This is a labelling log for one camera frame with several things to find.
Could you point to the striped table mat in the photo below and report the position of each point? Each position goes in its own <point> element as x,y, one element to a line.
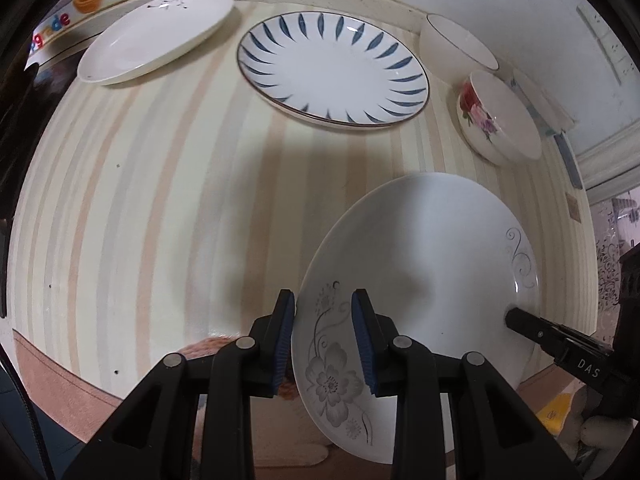
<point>165,214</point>

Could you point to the white oval plate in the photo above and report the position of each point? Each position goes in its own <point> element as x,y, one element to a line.
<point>150,37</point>

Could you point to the blue leaf pattern plate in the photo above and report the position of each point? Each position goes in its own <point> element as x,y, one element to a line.
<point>333,70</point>

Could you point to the red rose pattern bowl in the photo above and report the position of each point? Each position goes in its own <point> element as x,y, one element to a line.
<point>495,122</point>

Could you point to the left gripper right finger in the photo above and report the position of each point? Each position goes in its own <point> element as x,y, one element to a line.
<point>496,435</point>

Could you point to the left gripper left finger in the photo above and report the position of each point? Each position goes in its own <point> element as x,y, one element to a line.
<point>150,435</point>

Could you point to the white black-rimmed bowl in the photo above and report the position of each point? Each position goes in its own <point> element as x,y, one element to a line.
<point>450,52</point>

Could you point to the white wall socket strip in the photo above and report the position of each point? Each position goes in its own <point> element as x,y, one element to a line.
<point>611,47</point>

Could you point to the white grey-flower plate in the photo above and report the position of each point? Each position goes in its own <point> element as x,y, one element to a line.
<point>440,255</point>

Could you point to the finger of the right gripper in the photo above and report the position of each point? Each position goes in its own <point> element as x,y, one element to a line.
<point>558,340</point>

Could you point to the blue smartphone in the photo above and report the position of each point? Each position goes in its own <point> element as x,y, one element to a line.
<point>569,160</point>

